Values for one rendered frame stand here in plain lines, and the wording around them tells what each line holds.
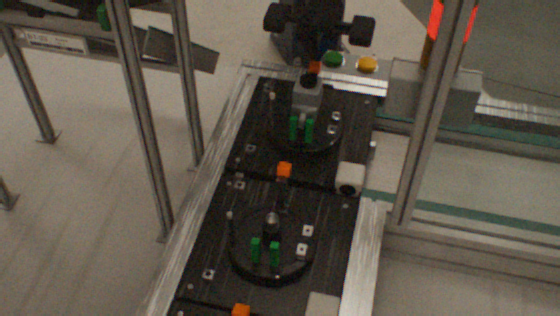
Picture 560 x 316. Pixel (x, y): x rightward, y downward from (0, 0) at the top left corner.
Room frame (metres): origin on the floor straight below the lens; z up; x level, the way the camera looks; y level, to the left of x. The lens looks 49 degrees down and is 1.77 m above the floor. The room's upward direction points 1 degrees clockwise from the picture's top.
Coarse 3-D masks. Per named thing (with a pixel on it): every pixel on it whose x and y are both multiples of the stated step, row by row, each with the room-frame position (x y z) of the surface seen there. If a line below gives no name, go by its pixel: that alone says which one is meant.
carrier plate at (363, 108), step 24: (264, 96) 0.85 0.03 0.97; (288, 96) 0.85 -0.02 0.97; (336, 96) 0.86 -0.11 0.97; (360, 96) 0.86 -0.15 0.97; (264, 120) 0.79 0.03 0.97; (360, 120) 0.79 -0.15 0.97; (240, 144) 0.73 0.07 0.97; (264, 144) 0.73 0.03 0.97; (360, 144) 0.73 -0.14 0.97; (240, 168) 0.67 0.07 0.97; (264, 168) 0.67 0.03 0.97; (312, 168) 0.67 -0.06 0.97; (336, 168) 0.67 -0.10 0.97; (360, 192) 0.62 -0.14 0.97
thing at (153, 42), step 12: (84, 12) 0.79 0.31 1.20; (84, 36) 0.75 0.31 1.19; (144, 36) 0.92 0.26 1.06; (156, 36) 0.75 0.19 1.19; (168, 36) 0.78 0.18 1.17; (144, 48) 0.72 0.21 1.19; (156, 48) 0.74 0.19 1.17; (168, 48) 0.77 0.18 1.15; (192, 48) 0.84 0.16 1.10; (204, 48) 0.87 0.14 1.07; (168, 60) 0.77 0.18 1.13; (204, 60) 0.87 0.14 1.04; (216, 60) 0.91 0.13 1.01
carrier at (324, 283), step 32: (224, 192) 0.62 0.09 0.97; (256, 192) 0.62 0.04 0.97; (288, 192) 0.62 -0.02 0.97; (320, 192) 0.62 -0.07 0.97; (224, 224) 0.55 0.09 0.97; (256, 224) 0.54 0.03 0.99; (288, 224) 0.54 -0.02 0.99; (320, 224) 0.56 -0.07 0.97; (352, 224) 0.56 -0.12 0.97; (192, 256) 0.49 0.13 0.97; (224, 256) 0.49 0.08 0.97; (256, 256) 0.47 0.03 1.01; (288, 256) 0.48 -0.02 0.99; (320, 256) 0.50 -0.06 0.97; (192, 288) 0.44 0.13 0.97; (224, 288) 0.44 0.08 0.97; (256, 288) 0.44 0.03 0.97; (288, 288) 0.44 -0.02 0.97; (320, 288) 0.44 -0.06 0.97
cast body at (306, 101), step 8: (296, 80) 0.77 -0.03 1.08; (304, 80) 0.76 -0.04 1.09; (312, 80) 0.76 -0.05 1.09; (320, 80) 0.77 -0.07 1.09; (296, 88) 0.75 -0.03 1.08; (304, 88) 0.75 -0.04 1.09; (312, 88) 0.75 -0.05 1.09; (320, 88) 0.76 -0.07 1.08; (296, 96) 0.74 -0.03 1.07; (304, 96) 0.74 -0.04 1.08; (312, 96) 0.74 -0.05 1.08; (320, 96) 0.76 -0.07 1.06; (296, 104) 0.74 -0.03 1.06; (304, 104) 0.74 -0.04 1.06; (312, 104) 0.74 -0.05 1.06; (296, 112) 0.74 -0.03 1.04; (304, 112) 0.73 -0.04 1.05; (312, 112) 0.73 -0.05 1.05; (304, 120) 0.72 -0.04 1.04
